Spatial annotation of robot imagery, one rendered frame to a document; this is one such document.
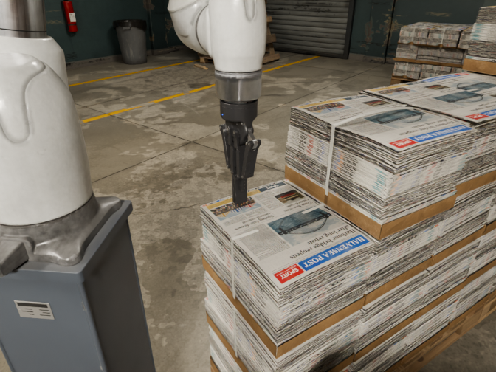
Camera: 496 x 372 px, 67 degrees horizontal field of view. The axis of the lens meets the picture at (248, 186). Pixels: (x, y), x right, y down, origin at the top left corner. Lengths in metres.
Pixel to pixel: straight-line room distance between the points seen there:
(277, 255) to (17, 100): 0.57
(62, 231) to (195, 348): 1.20
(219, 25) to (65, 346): 0.60
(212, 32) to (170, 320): 1.42
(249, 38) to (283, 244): 0.46
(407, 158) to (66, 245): 0.67
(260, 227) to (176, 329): 0.98
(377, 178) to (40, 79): 0.67
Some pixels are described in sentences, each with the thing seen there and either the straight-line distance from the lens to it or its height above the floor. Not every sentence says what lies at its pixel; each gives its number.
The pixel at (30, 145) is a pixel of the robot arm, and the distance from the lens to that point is 0.57.
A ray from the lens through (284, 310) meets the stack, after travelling 0.84.
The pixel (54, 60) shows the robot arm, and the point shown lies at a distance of 0.77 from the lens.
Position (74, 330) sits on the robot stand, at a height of 0.86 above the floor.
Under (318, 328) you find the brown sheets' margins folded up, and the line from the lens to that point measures 0.98.
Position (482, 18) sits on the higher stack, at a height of 1.25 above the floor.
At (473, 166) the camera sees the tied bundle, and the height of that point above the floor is 0.92.
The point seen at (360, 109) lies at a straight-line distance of 1.08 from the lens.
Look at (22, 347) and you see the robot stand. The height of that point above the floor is 0.81.
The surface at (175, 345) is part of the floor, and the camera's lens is 1.77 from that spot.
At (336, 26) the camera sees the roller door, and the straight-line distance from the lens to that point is 8.34.
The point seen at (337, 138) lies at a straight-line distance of 0.95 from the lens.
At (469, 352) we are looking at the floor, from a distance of 1.95.
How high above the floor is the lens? 1.36
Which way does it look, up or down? 29 degrees down
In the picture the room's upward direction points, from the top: straight up
